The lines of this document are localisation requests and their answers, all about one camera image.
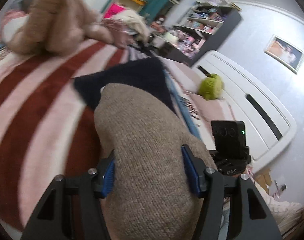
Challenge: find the brown knit sweater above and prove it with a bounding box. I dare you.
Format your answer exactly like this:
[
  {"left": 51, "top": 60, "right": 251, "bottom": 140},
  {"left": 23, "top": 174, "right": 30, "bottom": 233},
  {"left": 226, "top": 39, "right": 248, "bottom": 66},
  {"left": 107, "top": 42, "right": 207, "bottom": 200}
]
[{"left": 94, "top": 83, "right": 215, "bottom": 239}]

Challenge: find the black bookshelf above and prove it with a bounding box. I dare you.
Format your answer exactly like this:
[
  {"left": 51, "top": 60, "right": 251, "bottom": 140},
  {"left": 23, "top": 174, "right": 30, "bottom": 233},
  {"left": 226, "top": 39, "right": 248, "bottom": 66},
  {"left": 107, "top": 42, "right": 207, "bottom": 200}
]
[{"left": 153, "top": 3, "right": 241, "bottom": 67}]

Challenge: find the striped fleece blanket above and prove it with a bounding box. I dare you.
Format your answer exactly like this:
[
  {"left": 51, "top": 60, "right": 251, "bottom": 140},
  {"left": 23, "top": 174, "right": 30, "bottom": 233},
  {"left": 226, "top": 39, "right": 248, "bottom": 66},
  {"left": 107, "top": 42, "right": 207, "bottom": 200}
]
[{"left": 0, "top": 40, "right": 130, "bottom": 230}]

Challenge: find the beige clothes pile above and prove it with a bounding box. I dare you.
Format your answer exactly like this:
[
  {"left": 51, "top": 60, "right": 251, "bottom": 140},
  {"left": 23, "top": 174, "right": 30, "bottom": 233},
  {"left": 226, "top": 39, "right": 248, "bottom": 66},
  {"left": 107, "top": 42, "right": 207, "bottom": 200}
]
[{"left": 112, "top": 9, "right": 150, "bottom": 43}]

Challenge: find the black folded garment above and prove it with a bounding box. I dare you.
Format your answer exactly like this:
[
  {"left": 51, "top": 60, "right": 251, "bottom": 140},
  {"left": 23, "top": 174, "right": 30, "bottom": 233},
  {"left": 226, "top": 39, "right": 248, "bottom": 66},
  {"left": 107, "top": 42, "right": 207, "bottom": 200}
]
[{"left": 74, "top": 57, "right": 175, "bottom": 116}]

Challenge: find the green plush toy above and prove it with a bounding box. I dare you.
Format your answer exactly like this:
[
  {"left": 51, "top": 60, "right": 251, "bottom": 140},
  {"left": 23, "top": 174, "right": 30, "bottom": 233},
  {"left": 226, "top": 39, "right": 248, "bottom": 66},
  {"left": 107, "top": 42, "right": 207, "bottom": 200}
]
[{"left": 198, "top": 74, "right": 223, "bottom": 100}]

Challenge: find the yellow framed cabinet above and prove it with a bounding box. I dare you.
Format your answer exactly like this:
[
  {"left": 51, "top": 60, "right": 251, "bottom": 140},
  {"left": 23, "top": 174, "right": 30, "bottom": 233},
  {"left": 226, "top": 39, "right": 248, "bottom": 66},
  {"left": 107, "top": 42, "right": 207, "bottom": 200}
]
[{"left": 115, "top": 0, "right": 147, "bottom": 13}]

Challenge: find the pink knit pillow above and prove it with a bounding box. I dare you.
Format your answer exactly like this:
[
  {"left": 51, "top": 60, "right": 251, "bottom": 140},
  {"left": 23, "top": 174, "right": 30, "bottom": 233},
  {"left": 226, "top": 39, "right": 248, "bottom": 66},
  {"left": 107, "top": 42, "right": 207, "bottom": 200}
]
[{"left": 189, "top": 93, "right": 236, "bottom": 139}]

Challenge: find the white bed headboard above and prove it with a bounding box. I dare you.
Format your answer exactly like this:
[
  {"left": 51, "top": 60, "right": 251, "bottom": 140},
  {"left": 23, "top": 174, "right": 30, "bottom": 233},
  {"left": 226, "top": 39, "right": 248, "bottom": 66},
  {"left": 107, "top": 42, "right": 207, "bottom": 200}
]
[{"left": 192, "top": 50, "right": 297, "bottom": 172}]

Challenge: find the magenta bag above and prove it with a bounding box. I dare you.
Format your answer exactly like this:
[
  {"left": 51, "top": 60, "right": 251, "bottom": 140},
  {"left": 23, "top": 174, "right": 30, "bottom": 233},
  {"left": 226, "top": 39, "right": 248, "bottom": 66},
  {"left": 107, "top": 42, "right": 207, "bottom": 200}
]
[{"left": 103, "top": 3, "right": 126, "bottom": 18}]

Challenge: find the white pink far pillow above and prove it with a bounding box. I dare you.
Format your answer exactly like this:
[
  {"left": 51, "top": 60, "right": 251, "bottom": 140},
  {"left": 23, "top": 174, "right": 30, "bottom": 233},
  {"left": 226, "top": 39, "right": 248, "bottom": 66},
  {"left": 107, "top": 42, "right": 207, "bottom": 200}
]
[{"left": 162, "top": 59, "right": 202, "bottom": 94}]

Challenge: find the framed photo on wall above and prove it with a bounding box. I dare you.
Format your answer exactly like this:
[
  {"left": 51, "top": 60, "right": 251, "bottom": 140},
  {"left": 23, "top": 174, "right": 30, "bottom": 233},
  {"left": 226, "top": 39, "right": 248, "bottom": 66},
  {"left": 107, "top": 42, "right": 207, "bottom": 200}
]
[{"left": 264, "top": 35, "right": 304, "bottom": 74}]

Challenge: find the pink crumpled quilt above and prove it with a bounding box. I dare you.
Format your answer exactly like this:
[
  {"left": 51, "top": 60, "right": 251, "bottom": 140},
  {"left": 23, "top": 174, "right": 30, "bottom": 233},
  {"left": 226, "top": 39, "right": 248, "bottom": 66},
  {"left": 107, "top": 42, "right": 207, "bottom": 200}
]
[{"left": 1, "top": 0, "right": 115, "bottom": 55}]

